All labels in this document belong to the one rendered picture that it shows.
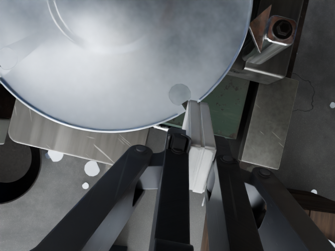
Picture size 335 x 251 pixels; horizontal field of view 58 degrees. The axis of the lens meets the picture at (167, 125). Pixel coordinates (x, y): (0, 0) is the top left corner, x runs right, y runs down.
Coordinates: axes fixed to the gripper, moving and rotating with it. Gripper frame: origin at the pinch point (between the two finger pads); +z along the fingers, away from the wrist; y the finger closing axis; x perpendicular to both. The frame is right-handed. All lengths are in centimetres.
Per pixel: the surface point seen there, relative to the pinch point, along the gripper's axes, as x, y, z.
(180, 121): -9.2, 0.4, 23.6
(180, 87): -0.6, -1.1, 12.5
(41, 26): 2.5, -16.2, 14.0
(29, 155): -55, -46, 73
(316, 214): -36, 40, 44
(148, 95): -1.9, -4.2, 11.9
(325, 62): -7, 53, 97
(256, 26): 6.4, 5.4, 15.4
